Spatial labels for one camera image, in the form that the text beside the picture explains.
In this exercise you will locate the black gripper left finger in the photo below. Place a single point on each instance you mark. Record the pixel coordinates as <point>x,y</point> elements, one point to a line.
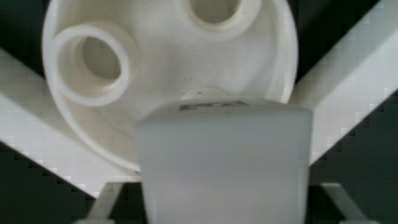
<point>117,205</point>

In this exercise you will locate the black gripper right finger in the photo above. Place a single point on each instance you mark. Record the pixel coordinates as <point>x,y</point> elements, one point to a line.
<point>343,203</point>

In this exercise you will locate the white stool leg with tag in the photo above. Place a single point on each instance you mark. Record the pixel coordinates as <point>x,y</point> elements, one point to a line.
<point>224,150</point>

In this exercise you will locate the white round stool seat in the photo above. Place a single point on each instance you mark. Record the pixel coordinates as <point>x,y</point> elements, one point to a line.
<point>139,52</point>

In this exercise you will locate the white U-shaped fence wall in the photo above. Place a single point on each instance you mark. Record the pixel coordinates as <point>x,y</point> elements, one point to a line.
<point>347,82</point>

